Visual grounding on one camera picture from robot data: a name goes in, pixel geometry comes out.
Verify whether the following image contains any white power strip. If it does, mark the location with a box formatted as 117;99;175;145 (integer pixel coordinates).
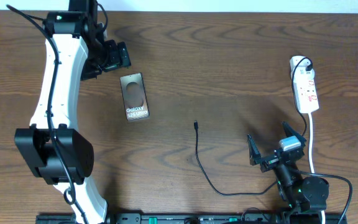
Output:
290;55;319;114

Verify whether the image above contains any black USB charging cable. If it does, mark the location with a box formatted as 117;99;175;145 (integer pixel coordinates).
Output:
193;56;314;197

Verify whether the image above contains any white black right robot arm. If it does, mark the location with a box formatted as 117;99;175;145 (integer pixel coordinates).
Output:
247;122;329;213

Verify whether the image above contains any white power strip cord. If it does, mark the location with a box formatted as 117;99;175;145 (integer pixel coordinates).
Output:
308;112;326;224

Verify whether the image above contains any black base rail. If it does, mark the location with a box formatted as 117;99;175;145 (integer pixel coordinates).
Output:
35;212;340;224

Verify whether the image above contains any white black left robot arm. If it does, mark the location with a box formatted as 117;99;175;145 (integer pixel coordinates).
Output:
14;0;131;223

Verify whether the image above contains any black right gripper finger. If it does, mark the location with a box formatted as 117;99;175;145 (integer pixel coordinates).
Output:
247;134;262;166
282;121;306;147

